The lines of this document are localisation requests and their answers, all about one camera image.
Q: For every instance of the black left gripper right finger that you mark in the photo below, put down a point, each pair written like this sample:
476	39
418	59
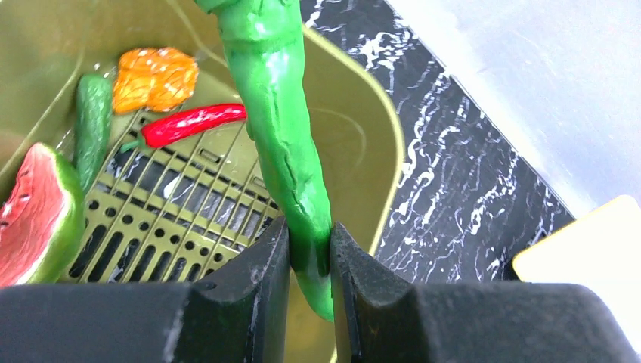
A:
380	317

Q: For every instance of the dark green cucumber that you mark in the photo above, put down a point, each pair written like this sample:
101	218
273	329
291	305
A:
94	102

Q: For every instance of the white board orange frame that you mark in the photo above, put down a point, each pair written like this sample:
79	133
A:
600	251

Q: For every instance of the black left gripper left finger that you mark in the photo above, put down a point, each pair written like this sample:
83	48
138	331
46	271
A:
234	314

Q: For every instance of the olive green plastic basket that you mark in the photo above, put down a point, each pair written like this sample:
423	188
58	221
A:
178	213

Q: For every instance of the green chili pepper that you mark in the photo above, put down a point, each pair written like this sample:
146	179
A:
264	48

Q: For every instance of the watermelon slice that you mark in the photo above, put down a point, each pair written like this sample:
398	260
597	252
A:
42	222

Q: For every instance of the red chili pepper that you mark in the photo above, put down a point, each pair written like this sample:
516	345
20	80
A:
181	125

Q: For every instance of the orange bumpy fruit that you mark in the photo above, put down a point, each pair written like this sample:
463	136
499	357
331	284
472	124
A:
156	79

